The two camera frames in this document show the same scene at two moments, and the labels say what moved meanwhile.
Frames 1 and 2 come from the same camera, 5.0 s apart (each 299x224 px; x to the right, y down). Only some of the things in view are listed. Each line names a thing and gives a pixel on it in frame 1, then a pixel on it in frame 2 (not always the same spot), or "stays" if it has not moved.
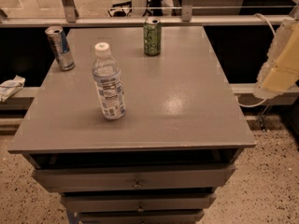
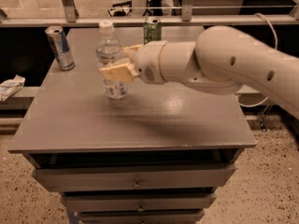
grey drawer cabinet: [179, 140] stays
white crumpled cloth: [9, 88] stays
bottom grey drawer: [172, 217] stays
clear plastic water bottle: [108, 82] -> [109, 52]
